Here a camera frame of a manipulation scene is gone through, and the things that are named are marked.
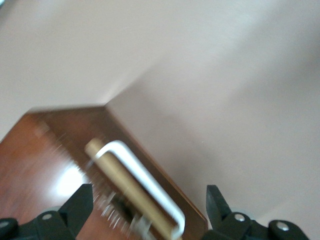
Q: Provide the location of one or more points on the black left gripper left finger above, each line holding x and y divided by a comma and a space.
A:
77, 207

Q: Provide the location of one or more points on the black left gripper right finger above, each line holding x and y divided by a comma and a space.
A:
216, 212

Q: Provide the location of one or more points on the dark red wooden cabinet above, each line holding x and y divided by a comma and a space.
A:
25, 175

